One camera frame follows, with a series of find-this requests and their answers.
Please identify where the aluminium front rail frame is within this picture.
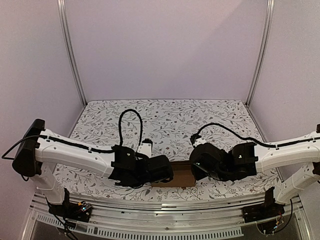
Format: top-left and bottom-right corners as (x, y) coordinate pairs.
(21, 192), (313, 240)

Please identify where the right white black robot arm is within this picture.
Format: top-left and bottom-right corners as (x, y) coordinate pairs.
(189, 122), (320, 218)

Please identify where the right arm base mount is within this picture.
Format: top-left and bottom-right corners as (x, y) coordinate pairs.
(241, 202), (285, 223)

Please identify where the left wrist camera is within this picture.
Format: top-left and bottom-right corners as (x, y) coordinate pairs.
(137, 138), (153, 158)

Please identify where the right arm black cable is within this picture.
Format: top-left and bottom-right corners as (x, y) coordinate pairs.
(197, 122), (320, 148)

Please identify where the brown cardboard paper box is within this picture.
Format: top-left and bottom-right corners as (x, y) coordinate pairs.
(151, 161), (196, 188)

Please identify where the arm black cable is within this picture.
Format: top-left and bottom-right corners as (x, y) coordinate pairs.
(197, 122), (320, 148)
(117, 109), (144, 153)

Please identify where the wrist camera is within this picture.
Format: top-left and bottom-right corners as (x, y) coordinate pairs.
(137, 138), (153, 158)
(190, 133), (206, 148)

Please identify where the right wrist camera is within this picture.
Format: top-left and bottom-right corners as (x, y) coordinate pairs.
(190, 133), (206, 148)

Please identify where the floral patterned table mat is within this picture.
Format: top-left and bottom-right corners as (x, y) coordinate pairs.
(53, 99), (280, 202)

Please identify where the right aluminium corner post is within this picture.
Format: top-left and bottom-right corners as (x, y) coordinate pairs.
(245, 0), (275, 108)

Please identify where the aluminium corner post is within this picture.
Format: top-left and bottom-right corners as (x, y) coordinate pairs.
(245, 0), (275, 108)
(57, 0), (88, 107)

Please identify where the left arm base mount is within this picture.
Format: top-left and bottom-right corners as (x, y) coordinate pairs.
(47, 200), (93, 223)

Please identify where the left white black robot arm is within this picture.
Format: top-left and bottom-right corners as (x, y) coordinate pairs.
(1, 119), (174, 217)

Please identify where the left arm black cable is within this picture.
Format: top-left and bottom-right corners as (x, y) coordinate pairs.
(117, 109), (144, 153)

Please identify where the left aluminium corner post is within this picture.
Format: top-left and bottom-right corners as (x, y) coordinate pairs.
(57, 0), (88, 107)

